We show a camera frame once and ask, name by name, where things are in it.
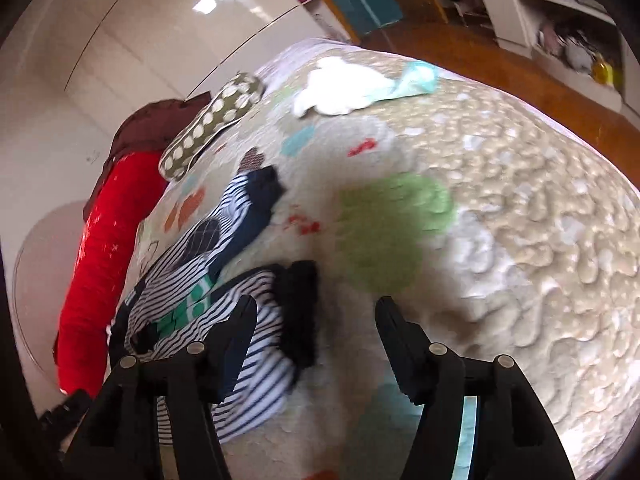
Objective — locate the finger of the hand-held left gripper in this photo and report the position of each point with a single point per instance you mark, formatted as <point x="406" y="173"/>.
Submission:
<point x="62" y="412"/>

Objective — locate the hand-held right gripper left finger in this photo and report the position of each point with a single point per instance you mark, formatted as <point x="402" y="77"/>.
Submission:
<point x="239" y="332"/>

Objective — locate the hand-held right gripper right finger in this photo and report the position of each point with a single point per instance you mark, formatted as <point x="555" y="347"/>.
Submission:
<point x="392" y="332"/>

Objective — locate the navy white striped shirt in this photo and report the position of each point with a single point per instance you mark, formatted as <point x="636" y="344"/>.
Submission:
<point x="250" y="360"/>

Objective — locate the printed quilted bed cover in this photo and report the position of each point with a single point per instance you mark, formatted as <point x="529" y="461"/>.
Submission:
<point x="450" y="200"/>

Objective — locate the red bolster pillow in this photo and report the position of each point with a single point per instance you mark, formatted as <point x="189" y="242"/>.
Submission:
<point x="102" y="250"/>

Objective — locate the polka dot olive pillow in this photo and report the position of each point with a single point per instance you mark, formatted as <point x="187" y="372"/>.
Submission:
<point x="210" y="122"/>

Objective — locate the brown cushion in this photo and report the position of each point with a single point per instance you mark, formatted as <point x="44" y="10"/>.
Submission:
<point x="145" y="122"/>

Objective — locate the light teal cloth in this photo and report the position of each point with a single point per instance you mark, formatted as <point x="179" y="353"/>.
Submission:
<point x="412" y="82"/>

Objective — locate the white cloth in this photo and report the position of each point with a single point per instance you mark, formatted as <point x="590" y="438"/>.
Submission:
<point x="335" y="85"/>

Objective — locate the yellow toy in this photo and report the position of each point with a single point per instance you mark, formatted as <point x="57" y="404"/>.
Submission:
<point x="604" y="71"/>

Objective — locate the white shelf unit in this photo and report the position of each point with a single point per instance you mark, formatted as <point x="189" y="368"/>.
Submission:
<point x="555" y="20"/>

